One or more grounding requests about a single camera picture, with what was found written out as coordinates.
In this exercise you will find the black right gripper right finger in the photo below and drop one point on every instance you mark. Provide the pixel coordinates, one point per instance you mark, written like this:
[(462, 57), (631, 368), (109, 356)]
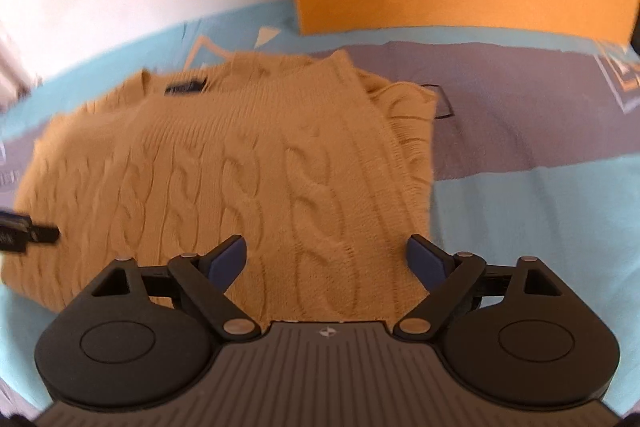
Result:
[(514, 335)]

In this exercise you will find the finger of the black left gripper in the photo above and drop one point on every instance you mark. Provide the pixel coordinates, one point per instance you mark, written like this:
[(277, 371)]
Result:
[(17, 231)]

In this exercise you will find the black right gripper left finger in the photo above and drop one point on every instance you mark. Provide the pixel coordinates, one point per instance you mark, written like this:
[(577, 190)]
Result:
[(138, 336)]

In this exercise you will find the mustard cable-knit sweater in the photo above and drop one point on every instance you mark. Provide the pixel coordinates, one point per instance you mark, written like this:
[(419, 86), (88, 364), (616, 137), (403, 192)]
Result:
[(323, 168)]

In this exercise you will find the pink curtain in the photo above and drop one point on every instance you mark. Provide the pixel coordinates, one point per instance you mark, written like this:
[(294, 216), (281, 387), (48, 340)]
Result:
[(16, 83)]

